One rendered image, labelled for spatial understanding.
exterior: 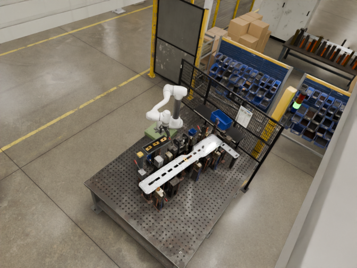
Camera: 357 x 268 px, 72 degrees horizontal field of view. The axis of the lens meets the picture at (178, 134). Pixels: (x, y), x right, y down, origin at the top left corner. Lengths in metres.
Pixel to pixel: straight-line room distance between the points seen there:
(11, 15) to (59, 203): 3.68
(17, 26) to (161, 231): 2.72
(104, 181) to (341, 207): 3.20
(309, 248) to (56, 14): 0.69
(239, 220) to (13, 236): 3.20
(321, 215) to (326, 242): 0.03
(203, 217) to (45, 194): 2.42
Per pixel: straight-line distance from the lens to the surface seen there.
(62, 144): 4.88
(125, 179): 3.42
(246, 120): 3.67
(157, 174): 3.11
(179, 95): 3.37
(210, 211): 3.31
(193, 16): 5.06
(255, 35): 7.55
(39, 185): 4.47
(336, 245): 0.34
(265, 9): 9.66
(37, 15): 0.72
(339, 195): 0.38
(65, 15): 0.75
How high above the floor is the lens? 3.59
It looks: 46 degrees down
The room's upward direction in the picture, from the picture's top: 10 degrees clockwise
